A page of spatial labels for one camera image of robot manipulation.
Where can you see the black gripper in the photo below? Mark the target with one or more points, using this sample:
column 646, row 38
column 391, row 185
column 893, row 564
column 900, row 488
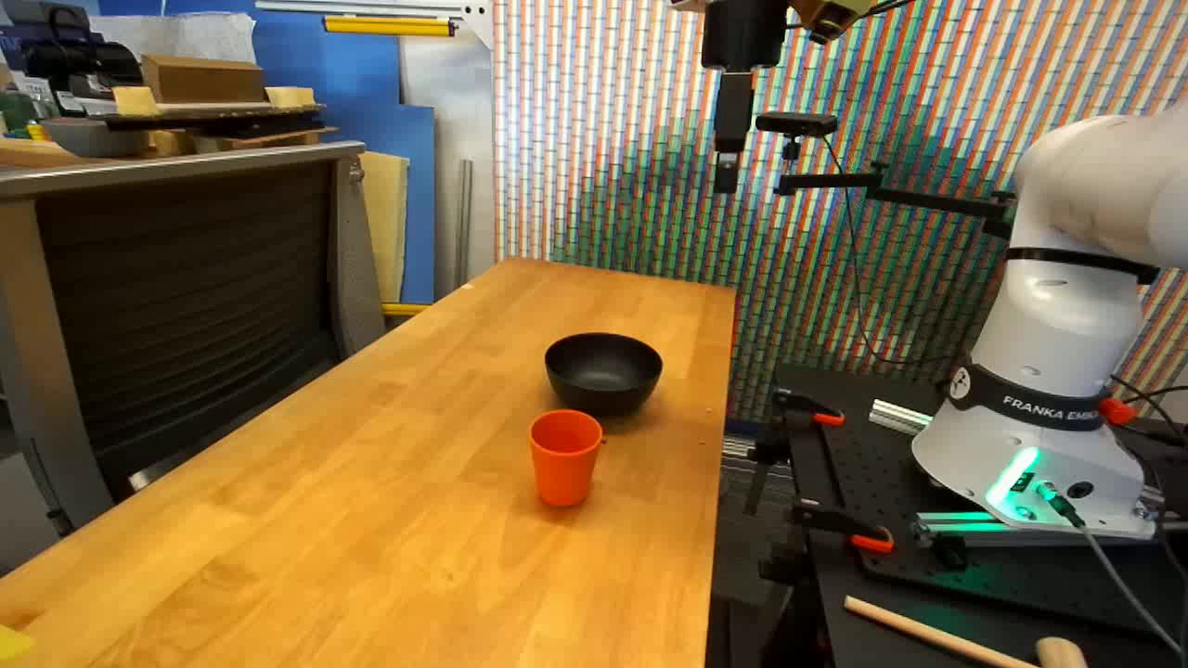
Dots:
column 738, row 35

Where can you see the orange plastic cup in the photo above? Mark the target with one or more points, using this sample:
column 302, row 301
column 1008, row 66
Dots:
column 564, row 449

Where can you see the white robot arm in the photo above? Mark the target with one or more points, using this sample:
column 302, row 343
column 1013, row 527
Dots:
column 1021, row 430

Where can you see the black bowl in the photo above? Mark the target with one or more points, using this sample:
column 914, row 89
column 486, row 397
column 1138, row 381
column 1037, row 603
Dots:
column 601, row 371

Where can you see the upper orange black clamp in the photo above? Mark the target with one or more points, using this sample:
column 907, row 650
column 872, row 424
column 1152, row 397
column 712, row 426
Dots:
column 784, row 420

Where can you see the orange black clamp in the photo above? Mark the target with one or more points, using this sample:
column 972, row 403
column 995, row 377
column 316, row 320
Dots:
column 784, row 420
column 858, row 535

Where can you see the blue board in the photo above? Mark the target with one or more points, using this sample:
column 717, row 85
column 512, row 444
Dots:
column 358, row 81

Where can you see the yellow level bar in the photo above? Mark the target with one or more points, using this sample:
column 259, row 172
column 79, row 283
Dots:
column 387, row 28

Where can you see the lower orange black clamp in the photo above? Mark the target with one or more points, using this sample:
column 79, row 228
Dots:
column 858, row 535

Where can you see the wooden box on shelf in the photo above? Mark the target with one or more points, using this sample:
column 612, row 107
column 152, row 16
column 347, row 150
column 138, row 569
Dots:
column 178, row 77

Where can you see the black camera on boom arm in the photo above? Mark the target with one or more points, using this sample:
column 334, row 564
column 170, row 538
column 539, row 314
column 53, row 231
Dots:
column 993, row 214

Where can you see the tan wrist camera box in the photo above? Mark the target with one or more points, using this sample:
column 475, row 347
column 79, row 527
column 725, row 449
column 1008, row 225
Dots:
column 827, row 21

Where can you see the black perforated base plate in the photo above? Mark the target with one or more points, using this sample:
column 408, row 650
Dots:
column 980, row 587

